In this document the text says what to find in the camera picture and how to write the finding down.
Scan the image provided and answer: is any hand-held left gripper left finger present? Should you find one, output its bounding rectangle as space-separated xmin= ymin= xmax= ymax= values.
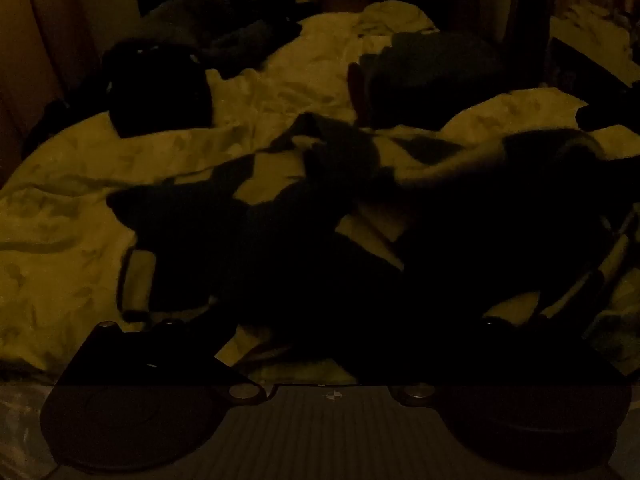
xmin=55 ymin=247 xmax=268 ymax=403

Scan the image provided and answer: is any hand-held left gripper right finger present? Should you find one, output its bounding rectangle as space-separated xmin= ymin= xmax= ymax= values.
xmin=392 ymin=310 xmax=603 ymax=406

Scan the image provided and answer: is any black white checkered cloth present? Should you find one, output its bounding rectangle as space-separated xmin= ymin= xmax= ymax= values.
xmin=107 ymin=112 xmax=640 ymax=376

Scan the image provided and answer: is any person's right forearm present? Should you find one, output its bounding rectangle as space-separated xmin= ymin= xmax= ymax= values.
xmin=392 ymin=127 xmax=608 ymax=193

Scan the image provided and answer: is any dark clothes pile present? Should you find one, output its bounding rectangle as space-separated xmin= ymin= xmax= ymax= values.
xmin=142 ymin=0 xmax=303 ymax=78

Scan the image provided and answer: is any pale bed duvet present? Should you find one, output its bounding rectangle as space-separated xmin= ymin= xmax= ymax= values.
xmin=0 ymin=10 xmax=640 ymax=386

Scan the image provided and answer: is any black bag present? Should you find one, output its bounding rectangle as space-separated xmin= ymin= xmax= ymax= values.
xmin=102 ymin=39 xmax=215 ymax=139

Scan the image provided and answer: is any panelled wooden wardrobe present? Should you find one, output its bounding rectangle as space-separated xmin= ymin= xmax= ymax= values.
xmin=0 ymin=0 xmax=103 ymax=161

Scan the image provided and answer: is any dark pillow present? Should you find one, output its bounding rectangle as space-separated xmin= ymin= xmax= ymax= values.
xmin=357 ymin=30 xmax=508 ymax=128

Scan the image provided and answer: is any cluttered side table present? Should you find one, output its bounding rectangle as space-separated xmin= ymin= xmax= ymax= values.
xmin=547 ymin=2 xmax=640 ymax=88

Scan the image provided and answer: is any white pillow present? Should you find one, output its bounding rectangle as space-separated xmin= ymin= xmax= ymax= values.
xmin=357 ymin=1 xmax=437 ymax=37

